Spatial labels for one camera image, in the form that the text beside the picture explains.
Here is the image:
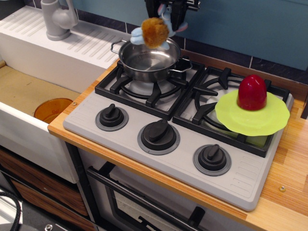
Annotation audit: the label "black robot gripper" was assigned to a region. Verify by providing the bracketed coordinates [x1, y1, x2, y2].
[145, 0, 201, 30]

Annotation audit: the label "stuffed elephant with brown mane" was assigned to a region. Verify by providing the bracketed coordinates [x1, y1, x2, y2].
[130, 4, 188, 50]

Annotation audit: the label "red toy sweet potato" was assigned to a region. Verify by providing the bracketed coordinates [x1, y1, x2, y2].
[237, 75, 267, 111]

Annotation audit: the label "stainless steel pot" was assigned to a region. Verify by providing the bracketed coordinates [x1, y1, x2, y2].
[111, 38, 193, 83]

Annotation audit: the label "black stove grate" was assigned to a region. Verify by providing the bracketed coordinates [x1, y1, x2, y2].
[94, 56, 291, 158]

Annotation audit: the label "left black stove knob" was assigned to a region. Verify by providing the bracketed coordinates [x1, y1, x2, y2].
[95, 103, 129, 132]

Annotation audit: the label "black stove knob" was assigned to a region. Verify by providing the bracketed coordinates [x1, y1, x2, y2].
[95, 103, 129, 132]
[193, 144, 231, 177]
[137, 119, 180, 155]

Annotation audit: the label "middle black stove knob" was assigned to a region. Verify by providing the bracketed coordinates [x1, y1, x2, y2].
[137, 119, 180, 155]

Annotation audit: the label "grey toy stove top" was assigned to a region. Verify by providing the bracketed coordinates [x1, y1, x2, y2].
[63, 90, 283, 211]

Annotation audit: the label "lime green plate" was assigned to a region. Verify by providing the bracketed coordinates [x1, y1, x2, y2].
[215, 90, 290, 137]

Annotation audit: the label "right black stove knob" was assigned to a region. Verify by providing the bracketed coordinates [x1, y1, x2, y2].
[193, 144, 231, 177]

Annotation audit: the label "grey toy faucet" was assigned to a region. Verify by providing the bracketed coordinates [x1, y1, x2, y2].
[41, 0, 78, 41]

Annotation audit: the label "white toy sink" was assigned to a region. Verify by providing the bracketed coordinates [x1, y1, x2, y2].
[0, 6, 129, 183]

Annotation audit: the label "toy oven door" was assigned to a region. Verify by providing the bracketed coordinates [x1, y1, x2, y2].
[79, 150, 250, 231]

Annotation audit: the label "wood grain drawer fronts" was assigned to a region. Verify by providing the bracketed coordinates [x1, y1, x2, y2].
[0, 149, 97, 231]

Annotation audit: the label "black oven door handle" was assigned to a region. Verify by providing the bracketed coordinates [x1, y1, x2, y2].
[87, 167, 205, 231]

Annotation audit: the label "black braided foreground cable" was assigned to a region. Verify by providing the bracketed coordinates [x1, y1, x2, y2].
[0, 191, 22, 231]

